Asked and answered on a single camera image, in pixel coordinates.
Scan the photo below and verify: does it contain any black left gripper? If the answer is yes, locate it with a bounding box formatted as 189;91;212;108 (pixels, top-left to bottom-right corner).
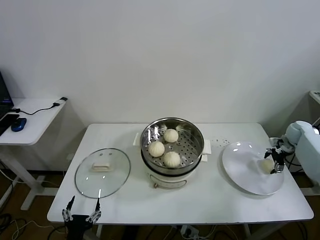
61;195;102;240

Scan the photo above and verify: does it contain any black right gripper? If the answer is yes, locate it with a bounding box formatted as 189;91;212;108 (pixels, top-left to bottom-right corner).
264;147;287;175

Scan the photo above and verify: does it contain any white steamed baozi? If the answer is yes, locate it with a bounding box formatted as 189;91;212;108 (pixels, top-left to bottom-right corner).
148;141;166;158
163;128;179;143
259;158;275;174
162;151;181;168

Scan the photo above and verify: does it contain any glass pot lid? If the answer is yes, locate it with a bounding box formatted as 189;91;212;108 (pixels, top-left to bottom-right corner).
74;148;132;200

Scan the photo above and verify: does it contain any stainless steel steamer basket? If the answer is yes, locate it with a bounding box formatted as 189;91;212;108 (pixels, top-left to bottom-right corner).
139;116;205;176

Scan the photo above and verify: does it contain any white round plate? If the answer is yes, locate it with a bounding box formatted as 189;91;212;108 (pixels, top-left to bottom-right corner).
221;141;285;196

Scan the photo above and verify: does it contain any white electric cooking pot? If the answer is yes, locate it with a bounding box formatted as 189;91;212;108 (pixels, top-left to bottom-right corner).
134;132;213;190

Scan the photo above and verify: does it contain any blue computer mouse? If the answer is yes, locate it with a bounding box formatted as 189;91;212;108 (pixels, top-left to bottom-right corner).
10;117;27;132

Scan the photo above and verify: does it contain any white power strip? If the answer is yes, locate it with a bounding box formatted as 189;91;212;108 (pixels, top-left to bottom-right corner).
181;224;201;238

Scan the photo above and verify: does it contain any black laptop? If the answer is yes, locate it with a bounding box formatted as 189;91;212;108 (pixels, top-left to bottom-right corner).
0;69;15;137

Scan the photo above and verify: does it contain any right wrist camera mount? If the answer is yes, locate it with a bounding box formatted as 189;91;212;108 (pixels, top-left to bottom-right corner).
269;136;285;148

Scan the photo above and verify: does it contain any white floor cable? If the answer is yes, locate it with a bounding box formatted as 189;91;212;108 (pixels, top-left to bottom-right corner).
11;219;55;240

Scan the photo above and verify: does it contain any black floor cable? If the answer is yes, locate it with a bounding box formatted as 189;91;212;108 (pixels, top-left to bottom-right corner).
0;212;13;232

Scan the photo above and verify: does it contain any black cable with adapter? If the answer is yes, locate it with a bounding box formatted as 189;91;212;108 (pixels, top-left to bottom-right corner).
9;96;69;116

